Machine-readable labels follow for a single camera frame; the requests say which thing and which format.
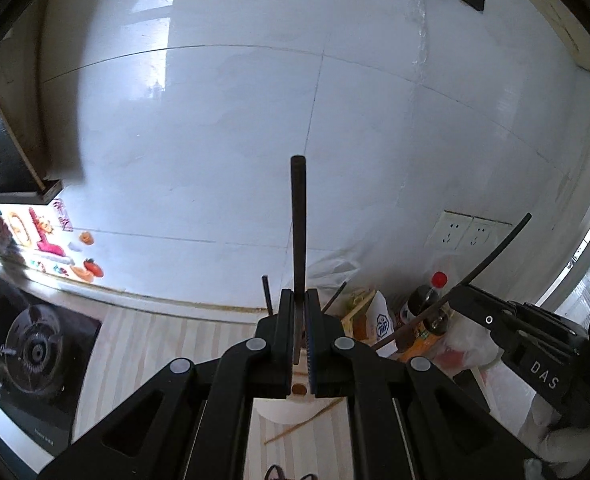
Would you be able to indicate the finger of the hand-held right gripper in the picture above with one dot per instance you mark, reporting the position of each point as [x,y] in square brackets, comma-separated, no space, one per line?
[480,312]

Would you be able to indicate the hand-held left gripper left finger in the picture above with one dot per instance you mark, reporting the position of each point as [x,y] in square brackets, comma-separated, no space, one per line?
[289,330]

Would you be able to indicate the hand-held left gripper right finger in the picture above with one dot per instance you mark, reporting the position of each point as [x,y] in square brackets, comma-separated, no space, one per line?
[312,340]

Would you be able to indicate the dark wooden chopstick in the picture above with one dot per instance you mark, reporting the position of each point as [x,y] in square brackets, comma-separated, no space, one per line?
[336,296]
[267,295]
[500,250]
[297,220]

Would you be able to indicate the white utensil container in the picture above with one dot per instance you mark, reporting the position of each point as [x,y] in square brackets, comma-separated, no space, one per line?
[295,410]

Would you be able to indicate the white plastic bag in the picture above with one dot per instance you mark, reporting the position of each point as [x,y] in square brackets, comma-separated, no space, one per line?
[510,400]

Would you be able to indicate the yellow carton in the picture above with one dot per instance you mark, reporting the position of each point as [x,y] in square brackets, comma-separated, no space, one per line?
[357,315]

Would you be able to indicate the red item in bag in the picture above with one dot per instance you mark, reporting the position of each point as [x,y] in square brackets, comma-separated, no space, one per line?
[455,358]

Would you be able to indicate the dark sauce bottle red cap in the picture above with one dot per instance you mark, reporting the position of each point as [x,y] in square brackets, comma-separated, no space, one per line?
[420,302]

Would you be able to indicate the white bag blue logo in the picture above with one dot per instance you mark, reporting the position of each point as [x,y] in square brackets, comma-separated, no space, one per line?
[381,322]

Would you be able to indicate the clear plastic bag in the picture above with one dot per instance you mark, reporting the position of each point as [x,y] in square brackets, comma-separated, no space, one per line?
[335,272]

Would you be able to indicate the light wooden chopstick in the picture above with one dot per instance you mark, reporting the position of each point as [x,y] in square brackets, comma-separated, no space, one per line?
[300,424]

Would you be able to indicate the striped table mat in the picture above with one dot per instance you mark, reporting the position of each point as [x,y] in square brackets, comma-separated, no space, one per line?
[175,330]

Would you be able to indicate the black cat knit coaster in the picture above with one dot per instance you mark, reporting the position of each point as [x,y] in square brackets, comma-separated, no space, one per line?
[275,472]

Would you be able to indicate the black gas stove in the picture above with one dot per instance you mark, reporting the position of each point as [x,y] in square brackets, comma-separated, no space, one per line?
[30,350]

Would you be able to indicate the black range hood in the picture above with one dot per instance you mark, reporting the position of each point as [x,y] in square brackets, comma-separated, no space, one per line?
[0,160]

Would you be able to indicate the white wall socket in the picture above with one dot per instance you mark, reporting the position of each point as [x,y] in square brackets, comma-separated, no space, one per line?
[481,235]
[447,230]

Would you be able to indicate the group of colourful wall decorations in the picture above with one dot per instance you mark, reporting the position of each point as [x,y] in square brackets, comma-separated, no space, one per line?
[40,240]

